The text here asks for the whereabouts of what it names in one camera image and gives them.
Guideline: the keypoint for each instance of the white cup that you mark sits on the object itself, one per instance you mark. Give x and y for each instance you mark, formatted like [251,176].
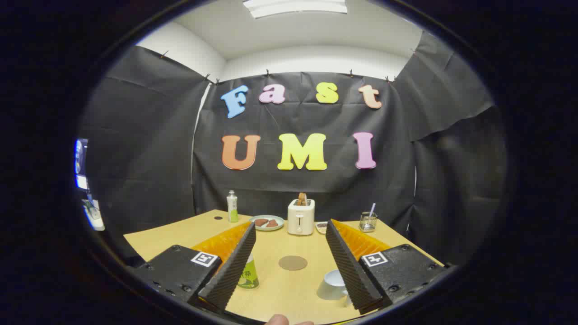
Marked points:
[330,285]

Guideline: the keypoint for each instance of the white straw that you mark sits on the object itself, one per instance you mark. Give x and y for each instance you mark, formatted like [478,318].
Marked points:
[372,208]

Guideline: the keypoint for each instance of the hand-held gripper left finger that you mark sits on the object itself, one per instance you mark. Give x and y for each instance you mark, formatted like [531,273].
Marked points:
[235,262]

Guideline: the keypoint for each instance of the wooden table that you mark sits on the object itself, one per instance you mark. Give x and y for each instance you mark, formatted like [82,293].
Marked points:
[289,295]

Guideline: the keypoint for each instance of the white toaster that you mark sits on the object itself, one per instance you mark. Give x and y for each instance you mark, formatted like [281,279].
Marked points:
[300,221]

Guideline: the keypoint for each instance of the black backdrop cloth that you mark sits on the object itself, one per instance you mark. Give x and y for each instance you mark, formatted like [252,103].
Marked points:
[316,189]

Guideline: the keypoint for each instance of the pale green plate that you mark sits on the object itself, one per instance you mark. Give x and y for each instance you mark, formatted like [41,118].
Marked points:
[266,228]

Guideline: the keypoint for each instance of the white divided snack tray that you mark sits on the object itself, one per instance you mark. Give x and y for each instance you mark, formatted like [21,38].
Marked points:
[321,227]

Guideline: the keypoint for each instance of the white device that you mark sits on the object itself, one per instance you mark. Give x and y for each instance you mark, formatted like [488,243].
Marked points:
[94,216]

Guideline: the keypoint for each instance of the small white green bottle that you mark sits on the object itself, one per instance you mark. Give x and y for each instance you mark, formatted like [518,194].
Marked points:
[232,207]

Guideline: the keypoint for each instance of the clear glass holder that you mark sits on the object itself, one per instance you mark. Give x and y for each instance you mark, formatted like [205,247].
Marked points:
[367,224]

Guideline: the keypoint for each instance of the round brown coaster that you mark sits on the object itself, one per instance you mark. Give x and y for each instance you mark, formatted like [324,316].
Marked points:
[293,263]

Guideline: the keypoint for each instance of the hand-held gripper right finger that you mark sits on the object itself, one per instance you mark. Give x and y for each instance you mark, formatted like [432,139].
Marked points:
[345,262]

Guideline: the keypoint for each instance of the green label juice bottle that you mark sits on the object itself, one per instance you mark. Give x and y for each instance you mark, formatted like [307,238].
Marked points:
[249,276]

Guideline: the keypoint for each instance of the brown toast slice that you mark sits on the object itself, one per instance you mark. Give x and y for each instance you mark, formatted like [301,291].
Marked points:
[302,198]

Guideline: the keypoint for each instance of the ceiling light panel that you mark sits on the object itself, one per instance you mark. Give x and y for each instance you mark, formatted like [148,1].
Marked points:
[295,6]

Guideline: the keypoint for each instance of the brown bread piece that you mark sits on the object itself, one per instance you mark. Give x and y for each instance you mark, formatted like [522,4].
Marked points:
[272,223]
[260,222]

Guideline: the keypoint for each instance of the computer monitor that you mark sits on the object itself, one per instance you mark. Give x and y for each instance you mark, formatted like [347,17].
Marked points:
[81,162]

